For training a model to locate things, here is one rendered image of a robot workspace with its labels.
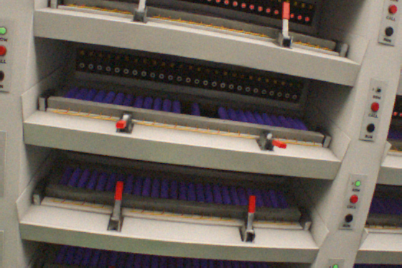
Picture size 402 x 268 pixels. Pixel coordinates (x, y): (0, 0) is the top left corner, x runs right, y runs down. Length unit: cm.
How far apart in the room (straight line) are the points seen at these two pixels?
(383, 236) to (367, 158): 24
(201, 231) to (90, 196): 24
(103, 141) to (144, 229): 19
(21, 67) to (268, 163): 48
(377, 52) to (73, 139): 60
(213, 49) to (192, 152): 19
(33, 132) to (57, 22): 20
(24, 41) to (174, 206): 43
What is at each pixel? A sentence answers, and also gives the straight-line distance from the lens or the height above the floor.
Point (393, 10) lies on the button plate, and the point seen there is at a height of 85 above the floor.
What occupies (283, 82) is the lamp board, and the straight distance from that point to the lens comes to 71.
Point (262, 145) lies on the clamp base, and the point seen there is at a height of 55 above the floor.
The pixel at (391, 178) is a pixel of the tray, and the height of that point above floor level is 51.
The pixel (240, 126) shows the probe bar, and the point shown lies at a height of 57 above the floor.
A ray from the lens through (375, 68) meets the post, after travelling 64.
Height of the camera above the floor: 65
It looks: 6 degrees down
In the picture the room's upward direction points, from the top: 9 degrees clockwise
